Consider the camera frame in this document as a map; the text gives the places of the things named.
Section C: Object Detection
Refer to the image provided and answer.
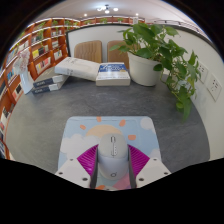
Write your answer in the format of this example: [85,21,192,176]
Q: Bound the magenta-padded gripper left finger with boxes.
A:
[54,143,100,190]

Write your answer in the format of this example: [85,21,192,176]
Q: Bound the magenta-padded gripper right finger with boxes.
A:
[127,143,172,190]

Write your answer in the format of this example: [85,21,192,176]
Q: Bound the light grey computer mouse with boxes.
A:
[97,133,130,181]

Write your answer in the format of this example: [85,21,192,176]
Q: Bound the pastel sun print mouse pad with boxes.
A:
[57,115,162,192]

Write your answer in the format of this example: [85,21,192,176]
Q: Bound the thick white book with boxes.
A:
[54,56,101,82]

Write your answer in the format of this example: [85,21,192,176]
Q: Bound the white book with blue cover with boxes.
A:
[95,62,132,87]

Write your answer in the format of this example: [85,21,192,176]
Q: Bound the green plant in white pot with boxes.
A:
[109,22,201,123]

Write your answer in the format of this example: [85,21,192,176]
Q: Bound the tan upholstered chair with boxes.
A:
[106,40,131,70]
[73,39,103,64]

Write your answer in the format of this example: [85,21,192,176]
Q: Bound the orange wooden bookshelf unit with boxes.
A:
[0,16,146,161]

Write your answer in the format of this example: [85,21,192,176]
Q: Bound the window with grey curtains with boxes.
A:
[146,19,203,35]

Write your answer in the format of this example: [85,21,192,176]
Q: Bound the recessed ceiling spotlights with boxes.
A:
[82,11,140,18]

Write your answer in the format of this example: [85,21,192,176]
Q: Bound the multi-bulb ceiling lamp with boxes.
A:
[97,4,120,15]

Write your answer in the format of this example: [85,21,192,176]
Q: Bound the white wall socket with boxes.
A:
[205,73,223,102]
[196,61,210,84]

